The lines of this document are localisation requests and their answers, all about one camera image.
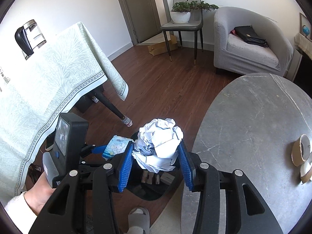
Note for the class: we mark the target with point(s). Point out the cardboard tube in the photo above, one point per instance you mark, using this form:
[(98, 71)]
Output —
[(296, 153), (307, 175)]

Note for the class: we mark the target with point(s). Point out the small blue globe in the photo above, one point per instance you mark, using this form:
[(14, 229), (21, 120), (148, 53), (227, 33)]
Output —
[(306, 30)]

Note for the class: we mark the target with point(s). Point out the potted plant white pot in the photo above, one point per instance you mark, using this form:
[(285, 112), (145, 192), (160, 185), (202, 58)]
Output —
[(181, 17)]

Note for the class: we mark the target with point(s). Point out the blue tissue packet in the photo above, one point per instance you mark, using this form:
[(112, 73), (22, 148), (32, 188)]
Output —
[(117, 147)]

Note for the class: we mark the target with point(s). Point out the black-legged dining table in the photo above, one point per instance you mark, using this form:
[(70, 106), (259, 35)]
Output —
[(109, 102)]

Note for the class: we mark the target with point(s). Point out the paper ball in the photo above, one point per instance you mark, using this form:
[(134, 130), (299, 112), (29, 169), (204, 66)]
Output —
[(158, 143)]

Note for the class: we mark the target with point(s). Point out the grey armchair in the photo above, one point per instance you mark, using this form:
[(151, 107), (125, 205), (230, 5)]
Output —
[(253, 56)]

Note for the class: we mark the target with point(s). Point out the black trash bin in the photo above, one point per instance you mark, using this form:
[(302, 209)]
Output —
[(146, 192)]

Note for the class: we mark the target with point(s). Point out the grey dining chair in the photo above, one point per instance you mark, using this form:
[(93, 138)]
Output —
[(182, 24)]

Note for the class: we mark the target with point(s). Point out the grey door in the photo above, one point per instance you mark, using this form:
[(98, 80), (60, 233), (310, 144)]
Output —
[(143, 9)]

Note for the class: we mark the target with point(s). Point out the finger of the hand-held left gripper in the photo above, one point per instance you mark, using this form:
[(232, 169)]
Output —
[(100, 149), (92, 164)]

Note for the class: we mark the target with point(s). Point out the picture frame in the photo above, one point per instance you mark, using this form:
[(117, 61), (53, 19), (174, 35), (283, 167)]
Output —
[(302, 18)]

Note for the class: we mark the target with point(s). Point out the flat cardboard box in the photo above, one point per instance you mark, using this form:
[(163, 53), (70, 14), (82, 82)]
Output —
[(160, 48)]

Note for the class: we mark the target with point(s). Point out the table with patterned cloth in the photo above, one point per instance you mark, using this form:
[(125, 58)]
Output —
[(48, 82)]

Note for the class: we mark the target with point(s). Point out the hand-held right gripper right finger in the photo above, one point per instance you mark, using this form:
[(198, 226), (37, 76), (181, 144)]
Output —
[(187, 168)]

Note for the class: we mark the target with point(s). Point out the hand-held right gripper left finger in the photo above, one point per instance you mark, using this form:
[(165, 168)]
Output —
[(124, 168)]

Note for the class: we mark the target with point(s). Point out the grey slipper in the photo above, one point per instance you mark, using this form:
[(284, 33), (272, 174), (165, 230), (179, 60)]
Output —
[(139, 220)]

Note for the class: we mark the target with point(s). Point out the person's left hand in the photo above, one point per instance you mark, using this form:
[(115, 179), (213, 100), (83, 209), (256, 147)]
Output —
[(39, 195)]

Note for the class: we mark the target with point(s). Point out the black handbag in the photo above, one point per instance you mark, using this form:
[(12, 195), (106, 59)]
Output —
[(251, 36)]

